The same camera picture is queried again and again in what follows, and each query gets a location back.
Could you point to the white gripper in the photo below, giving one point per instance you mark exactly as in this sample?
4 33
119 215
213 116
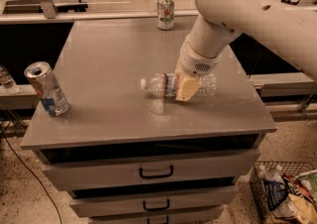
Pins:
197 60

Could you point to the clear plastic water bottle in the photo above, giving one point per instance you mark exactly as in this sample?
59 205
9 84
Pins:
162 85

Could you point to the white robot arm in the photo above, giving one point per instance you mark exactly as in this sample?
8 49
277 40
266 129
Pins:
288 31

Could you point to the bottle on left ledge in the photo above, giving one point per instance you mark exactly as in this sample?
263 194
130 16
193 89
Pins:
7 81

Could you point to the white green soda can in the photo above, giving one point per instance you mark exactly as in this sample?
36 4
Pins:
165 14

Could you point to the grey drawer cabinet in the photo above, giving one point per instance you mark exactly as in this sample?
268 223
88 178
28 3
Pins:
111 118

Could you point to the middle grey drawer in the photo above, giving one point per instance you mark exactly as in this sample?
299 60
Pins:
156 202

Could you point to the grey drawer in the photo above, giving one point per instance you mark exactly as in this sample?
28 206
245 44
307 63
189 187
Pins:
151 170
156 202
193 216

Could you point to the bottom grey drawer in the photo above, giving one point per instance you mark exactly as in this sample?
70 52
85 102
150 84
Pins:
193 216

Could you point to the silver blue soda can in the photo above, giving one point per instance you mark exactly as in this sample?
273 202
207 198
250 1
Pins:
41 77

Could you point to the top grey drawer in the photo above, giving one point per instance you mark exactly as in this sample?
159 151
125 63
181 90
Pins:
151 170

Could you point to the snack bag in basket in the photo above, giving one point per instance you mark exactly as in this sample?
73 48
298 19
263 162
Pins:
300 203

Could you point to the wire mesh basket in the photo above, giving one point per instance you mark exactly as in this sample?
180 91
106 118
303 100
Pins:
258 191

